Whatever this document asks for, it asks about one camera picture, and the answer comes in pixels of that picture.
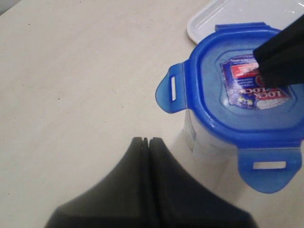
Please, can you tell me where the white rectangular tray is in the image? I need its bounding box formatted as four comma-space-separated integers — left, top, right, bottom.
186, 0, 304, 44

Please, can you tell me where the blue plastic lid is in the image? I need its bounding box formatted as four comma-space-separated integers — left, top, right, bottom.
155, 22, 304, 193

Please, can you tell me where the clear plastic tall container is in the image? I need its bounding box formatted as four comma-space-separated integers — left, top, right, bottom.
182, 109, 240, 164

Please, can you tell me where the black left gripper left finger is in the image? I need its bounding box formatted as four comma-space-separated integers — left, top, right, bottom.
46, 137, 149, 228

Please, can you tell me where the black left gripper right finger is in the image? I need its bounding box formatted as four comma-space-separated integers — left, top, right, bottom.
149, 138, 257, 228

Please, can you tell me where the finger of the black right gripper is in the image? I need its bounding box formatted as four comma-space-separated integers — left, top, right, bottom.
253, 16, 304, 69
261, 55, 304, 87

